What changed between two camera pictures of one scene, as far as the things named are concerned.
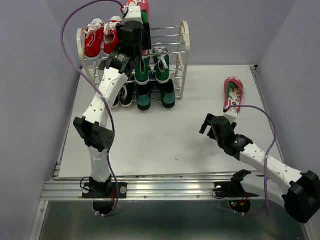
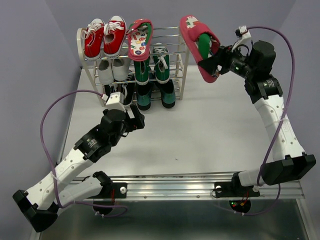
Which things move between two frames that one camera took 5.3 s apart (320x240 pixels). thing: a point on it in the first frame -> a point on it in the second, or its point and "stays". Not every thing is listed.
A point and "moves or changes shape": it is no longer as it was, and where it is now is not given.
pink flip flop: (144, 6) moves or changes shape
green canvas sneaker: (161, 63) stays
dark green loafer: (144, 93) stays
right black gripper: (206, 122) -> (226, 55)
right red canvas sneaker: (111, 34) stays
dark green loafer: (168, 94) stays
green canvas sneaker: (142, 71) stays
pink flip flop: (233, 91) -> (191, 29)
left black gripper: (146, 36) -> (137, 122)
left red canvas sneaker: (93, 34) stays
